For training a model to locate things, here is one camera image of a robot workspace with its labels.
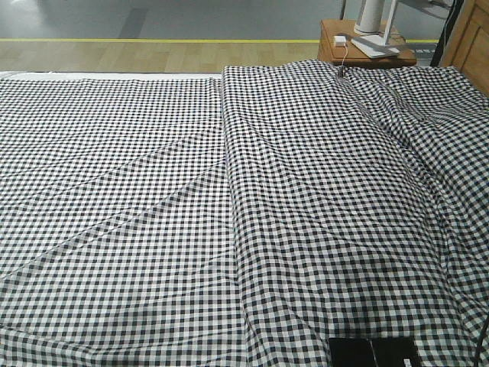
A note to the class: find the black white checkered bed sheet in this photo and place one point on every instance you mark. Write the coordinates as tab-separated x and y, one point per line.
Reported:
116	225

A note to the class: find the black white checkered duvet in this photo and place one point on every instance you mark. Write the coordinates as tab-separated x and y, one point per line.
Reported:
360	206

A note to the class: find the white charger adapter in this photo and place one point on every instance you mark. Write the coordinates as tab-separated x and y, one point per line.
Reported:
340	41

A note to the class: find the wooden nightstand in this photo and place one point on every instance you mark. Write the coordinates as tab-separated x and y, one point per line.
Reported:
350	55

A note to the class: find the wooden headboard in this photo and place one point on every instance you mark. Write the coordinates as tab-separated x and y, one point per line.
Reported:
467	49

